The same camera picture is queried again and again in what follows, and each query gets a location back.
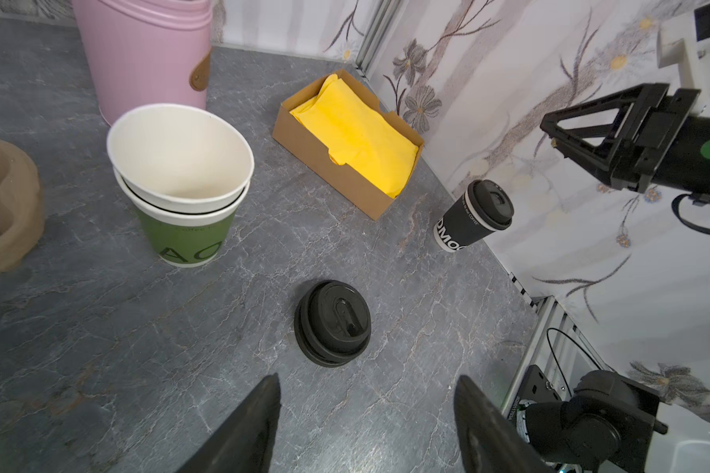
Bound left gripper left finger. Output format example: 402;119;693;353
177;374;281;473

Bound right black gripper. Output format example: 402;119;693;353
540;83;700;193

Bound pink cup holder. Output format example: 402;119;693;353
72;0;213;125

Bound stack of black lids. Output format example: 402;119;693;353
293;280;372;368

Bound black cup lid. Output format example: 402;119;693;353
469;179;515;231

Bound aluminium mounting rail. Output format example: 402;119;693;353
501;274;609;420

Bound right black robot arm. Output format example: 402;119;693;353
459;84;710;472

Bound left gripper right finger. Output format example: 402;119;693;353
454;376;551;473

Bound brown pulp cup carrier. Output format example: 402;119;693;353
0;140;45;273

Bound black paper coffee cup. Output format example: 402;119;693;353
433;195;491;252

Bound brown cardboard tray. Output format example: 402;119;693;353
272;69;424;221

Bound yellow napkins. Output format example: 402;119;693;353
293;74;415;198

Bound stacked green paper cups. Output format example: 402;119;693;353
106;104;254;268

